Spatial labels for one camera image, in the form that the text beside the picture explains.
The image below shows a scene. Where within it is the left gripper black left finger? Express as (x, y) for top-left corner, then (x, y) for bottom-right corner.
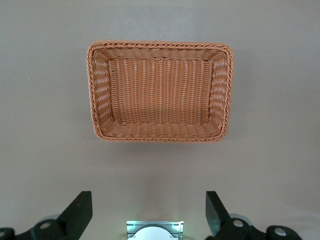
(14, 190), (94, 240)

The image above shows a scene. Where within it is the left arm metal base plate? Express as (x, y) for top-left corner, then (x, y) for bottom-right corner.
(125, 220), (185, 240)

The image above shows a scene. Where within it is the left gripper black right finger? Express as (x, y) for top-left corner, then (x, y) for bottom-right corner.
(205, 190), (266, 240)

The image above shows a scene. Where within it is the brown wicker rectangular basket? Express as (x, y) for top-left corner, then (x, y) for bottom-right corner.
(86, 40), (235, 144)

